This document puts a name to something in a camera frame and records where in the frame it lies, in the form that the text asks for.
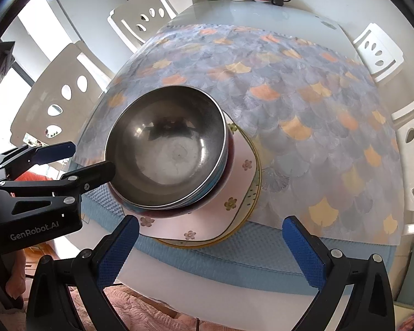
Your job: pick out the blue steel bowl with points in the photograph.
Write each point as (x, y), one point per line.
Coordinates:
(165, 151)

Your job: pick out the pink dotted bowl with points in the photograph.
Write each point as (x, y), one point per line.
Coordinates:
(226, 184)

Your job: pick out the person's left hand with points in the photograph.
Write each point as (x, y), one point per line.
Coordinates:
(17, 281)

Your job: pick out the white refrigerator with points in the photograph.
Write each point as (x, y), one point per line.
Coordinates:
(79, 17)

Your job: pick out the round leaf print plate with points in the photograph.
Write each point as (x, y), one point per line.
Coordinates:
(254, 193)

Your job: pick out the blue waffle table mat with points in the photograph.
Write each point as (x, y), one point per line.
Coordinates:
(227, 262)

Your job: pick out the pink quilted garment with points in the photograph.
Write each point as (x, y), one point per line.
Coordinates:
(141, 310)

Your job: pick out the large hexagonal forest print plate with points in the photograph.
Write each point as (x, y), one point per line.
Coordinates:
(241, 179)

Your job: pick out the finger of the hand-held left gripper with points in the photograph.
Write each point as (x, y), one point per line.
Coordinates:
(51, 153)
(93, 177)

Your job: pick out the grey leaf pattern tablecloth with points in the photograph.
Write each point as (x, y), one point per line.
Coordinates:
(296, 93)

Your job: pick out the white chair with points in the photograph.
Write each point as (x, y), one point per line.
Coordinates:
(41, 89)
(386, 48)
(131, 24)
(405, 120)

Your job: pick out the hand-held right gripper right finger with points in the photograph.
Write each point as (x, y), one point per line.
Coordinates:
(303, 248)

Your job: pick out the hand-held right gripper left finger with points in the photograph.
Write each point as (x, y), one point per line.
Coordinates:
(119, 248)

